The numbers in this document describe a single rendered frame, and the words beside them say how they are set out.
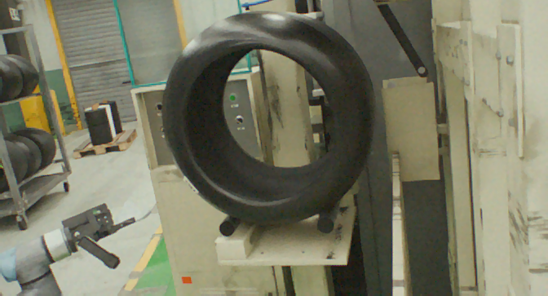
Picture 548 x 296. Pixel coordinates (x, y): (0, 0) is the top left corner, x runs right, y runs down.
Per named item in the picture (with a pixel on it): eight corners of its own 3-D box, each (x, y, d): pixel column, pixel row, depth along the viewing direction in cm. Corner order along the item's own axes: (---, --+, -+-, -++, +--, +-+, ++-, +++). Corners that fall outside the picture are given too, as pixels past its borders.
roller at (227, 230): (253, 179, 160) (265, 179, 159) (254, 192, 161) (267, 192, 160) (217, 222, 127) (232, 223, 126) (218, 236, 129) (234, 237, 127)
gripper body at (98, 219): (108, 201, 115) (59, 221, 111) (121, 232, 115) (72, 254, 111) (108, 203, 122) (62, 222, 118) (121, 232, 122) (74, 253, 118)
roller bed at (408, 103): (391, 163, 162) (382, 80, 155) (435, 160, 158) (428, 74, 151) (391, 182, 143) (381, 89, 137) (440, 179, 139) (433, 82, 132)
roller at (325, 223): (330, 177, 153) (343, 173, 151) (335, 188, 153) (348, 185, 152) (314, 220, 120) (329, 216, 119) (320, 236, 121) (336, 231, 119)
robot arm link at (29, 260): (11, 280, 113) (-3, 250, 111) (58, 261, 117) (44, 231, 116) (7, 291, 106) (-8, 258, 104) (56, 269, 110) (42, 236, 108)
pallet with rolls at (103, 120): (93, 143, 831) (82, 102, 813) (137, 136, 840) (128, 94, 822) (74, 159, 714) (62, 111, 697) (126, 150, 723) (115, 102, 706)
